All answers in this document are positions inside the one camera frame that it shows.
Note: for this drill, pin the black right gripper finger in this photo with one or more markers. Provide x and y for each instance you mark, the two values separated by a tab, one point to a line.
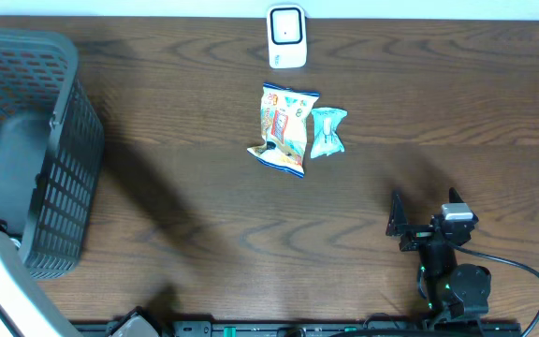
453	196
397	221

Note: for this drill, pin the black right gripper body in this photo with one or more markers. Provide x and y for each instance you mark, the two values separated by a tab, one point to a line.
417	235

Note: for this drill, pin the light teal packet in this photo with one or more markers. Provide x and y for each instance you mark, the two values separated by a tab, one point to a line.
326	139

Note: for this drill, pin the yellow snack bag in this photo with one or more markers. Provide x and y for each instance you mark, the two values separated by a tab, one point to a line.
283	125

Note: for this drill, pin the grey plastic mesh basket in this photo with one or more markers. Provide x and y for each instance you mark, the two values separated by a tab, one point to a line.
51	146

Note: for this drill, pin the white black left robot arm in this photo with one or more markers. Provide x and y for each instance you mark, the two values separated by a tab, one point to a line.
25	310

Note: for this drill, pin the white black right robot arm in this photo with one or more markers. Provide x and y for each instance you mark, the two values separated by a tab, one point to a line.
455	292

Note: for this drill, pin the white barcode scanner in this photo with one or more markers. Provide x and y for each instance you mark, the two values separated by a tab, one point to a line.
287	39

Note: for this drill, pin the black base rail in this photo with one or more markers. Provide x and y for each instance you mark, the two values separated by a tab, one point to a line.
140	322

